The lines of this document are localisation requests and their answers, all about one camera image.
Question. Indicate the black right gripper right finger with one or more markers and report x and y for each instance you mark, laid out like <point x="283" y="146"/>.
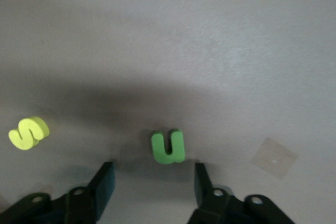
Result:
<point x="218" y="205"/>

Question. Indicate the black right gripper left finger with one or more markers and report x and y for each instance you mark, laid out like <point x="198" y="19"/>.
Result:
<point x="78" y="203"/>

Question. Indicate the green letter u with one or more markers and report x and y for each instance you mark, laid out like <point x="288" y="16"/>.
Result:
<point x="160" y="153"/>

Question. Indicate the clear tape square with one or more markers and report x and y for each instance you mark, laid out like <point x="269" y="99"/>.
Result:
<point x="274" y="158"/>

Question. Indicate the yellow letter s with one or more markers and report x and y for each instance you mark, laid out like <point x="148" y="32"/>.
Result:
<point x="26" y="132"/>

